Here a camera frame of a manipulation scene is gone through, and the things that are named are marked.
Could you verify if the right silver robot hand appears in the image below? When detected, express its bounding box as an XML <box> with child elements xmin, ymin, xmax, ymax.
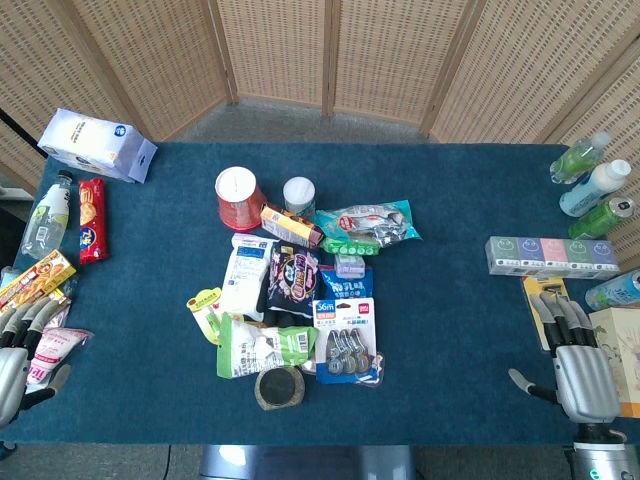
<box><xmin>508</xmin><ymin>292</ymin><xmax>622</xmax><ymax>425</ymax></box>

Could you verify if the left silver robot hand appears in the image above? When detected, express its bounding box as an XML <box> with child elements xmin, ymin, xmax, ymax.
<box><xmin>0</xmin><ymin>295</ymin><xmax>72</xmax><ymax>428</ymax></box>

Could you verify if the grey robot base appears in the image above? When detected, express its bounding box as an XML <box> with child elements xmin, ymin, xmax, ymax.
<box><xmin>198</xmin><ymin>444</ymin><xmax>417</xmax><ymax>480</ymax></box>

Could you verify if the red cup container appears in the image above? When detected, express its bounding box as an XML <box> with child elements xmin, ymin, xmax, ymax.
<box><xmin>214</xmin><ymin>166</ymin><xmax>269</xmax><ymax>232</ymax></box>

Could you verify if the beige floral box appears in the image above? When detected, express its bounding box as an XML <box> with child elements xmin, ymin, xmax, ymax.
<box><xmin>588</xmin><ymin>306</ymin><xmax>640</xmax><ymax>419</ymax></box>

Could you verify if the pink white snack bag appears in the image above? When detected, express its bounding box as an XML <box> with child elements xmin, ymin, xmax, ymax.
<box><xmin>25</xmin><ymin>326</ymin><xmax>94</xmax><ymax>386</ymax></box>

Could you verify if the yellow razor blister card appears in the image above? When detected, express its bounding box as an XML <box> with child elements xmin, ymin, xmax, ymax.
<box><xmin>521</xmin><ymin>275</ymin><xmax>576</xmax><ymax>352</ymax></box>

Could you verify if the yellow red biscuit box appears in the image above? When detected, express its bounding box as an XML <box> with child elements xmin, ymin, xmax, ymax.
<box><xmin>0</xmin><ymin>248</ymin><xmax>77</xmax><ymax>311</ymax></box>

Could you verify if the multicolour tissue multipack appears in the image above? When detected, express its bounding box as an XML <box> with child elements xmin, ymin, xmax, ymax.
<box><xmin>484</xmin><ymin>235</ymin><xmax>621</xmax><ymax>281</ymax></box>

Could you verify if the clear lemon drink bottle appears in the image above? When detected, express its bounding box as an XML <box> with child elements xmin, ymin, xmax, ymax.
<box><xmin>20</xmin><ymin>169</ymin><xmax>74</xmax><ymax>260</ymax></box>

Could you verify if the green drink can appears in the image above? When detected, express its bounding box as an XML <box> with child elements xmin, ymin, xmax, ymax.
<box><xmin>568</xmin><ymin>195</ymin><xmax>635</xmax><ymax>240</ymax></box>

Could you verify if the red cracker package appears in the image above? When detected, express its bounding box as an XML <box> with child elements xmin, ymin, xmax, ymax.
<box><xmin>78</xmin><ymin>177</ymin><xmax>109</xmax><ymax>265</ymax></box>

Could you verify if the light blue white bottle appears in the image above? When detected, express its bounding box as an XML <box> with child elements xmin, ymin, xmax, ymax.
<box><xmin>558</xmin><ymin>158</ymin><xmax>632</xmax><ymax>217</ymax></box>

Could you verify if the yellow green tube blister pack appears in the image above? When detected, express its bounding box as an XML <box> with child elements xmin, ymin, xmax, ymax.
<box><xmin>185</xmin><ymin>287</ymin><xmax>224</xmax><ymax>346</ymax></box>

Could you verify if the green clear drink bottle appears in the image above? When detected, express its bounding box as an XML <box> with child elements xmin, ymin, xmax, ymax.
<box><xmin>549</xmin><ymin>131</ymin><xmax>612</xmax><ymax>184</ymax></box>

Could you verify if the blue tape roll blister pack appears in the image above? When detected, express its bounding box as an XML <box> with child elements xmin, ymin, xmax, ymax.
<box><xmin>311</xmin><ymin>296</ymin><xmax>386</xmax><ymax>386</ymax></box>

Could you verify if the white blue tissue pack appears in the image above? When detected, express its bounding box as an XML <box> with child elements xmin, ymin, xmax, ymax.
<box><xmin>37</xmin><ymin>107</ymin><xmax>159</xmax><ymax>184</ymax></box>

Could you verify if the green white snack bag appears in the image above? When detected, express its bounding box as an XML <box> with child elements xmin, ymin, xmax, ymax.
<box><xmin>215</xmin><ymin>312</ymin><xmax>320</xmax><ymax>379</ymax></box>

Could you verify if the blue milk candy bag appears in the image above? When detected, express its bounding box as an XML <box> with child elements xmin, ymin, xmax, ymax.
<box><xmin>318</xmin><ymin>264</ymin><xmax>375</xmax><ymax>302</ymax></box>

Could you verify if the white blue label pouch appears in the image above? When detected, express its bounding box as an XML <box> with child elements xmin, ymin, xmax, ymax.
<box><xmin>219</xmin><ymin>232</ymin><xmax>279</xmax><ymax>322</ymax></box>

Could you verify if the small lavender box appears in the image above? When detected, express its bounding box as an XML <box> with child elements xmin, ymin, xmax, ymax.
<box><xmin>333</xmin><ymin>253</ymin><xmax>365</xmax><ymax>279</ymax></box>

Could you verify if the round black lid jar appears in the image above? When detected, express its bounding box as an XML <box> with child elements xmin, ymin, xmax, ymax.
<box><xmin>254</xmin><ymin>365</ymin><xmax>306</xmax><ymax>412</ymax></box>

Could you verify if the teal fish snack bag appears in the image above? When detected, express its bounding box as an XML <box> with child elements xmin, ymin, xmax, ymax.
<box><xmin>313</xmin><ymin>199</ymin><xmax>422</xmax><ymax>247</ymax></box>

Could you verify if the green candy roll pack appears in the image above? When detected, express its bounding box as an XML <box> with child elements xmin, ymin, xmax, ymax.
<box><xmin>320</xmin><ymin>237</ymin><xmax>386</xmax><ymax>257</ymax></box>

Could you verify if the dark purple sanitary pad pack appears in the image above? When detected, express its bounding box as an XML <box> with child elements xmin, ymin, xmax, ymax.
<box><xmin>263</xmin><ymin>241</ymin><xmax>322</xmax><ymax>318</ymax></box>

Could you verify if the orange yellow snack box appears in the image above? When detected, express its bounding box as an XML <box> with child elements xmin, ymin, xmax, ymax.
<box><xmin>259</xmin><ymin>204</ymin><xmax>326</xmax><ymax>250</ymax></box>

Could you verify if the white round canister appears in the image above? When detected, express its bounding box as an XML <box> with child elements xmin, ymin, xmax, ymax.
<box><xmin>282</xmin><ymin>176</ymin><xmax>317</xmax><ymax>218</ymax></box>

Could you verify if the bamboo folding screen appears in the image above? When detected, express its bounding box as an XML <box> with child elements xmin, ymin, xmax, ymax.
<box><xmin>0</xmin><ymin>0</ymin><xmax>640</xmax><ymax>271</ymax></box>

